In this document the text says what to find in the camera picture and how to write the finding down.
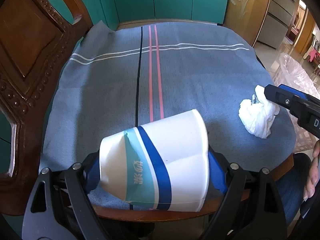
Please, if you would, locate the person's right hand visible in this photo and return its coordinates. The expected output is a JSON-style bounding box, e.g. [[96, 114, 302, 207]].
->
[[303, 140, 319, 201]]

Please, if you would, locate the wooden framed glass door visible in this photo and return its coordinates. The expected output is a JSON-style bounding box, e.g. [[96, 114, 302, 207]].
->
[[223, 0, 271, 46]]

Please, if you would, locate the white mesh trash basket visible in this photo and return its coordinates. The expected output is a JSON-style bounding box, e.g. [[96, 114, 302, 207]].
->
[[273, 53, 319, 153]]

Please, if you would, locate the person's jeans leg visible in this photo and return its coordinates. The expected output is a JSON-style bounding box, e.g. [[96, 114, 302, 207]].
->
[[276, 153, 311, 226]]

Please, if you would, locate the white tissue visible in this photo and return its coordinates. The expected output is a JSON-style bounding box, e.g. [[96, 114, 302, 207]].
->
[[239, 85, 280, 139]]

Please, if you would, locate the brown wooden chair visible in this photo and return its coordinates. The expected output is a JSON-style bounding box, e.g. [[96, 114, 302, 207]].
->
[[0, 0, 295, 223]]

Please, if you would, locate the white blue paper cup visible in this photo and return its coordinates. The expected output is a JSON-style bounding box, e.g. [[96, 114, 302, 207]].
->
[[99, 109, 209, 212]]

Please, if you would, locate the grey refrigerator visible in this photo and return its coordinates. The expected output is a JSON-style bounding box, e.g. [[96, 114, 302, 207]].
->
[[258, 0, 298, 49]]

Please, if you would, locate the blue striped cloth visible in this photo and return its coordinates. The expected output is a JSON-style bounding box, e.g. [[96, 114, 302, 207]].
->
[[40, 22, 296, 209]]

